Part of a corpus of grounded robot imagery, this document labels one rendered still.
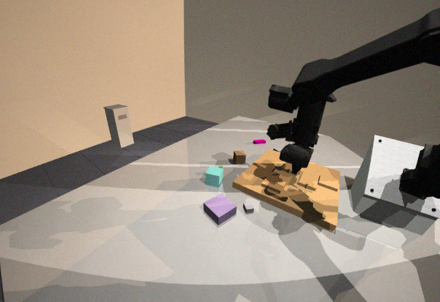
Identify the teal cube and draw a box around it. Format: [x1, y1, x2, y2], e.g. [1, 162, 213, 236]
[206, 166, 224, 187]

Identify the orange puzzle board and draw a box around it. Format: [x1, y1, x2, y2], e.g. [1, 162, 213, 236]
[233, 149, 340, 232]

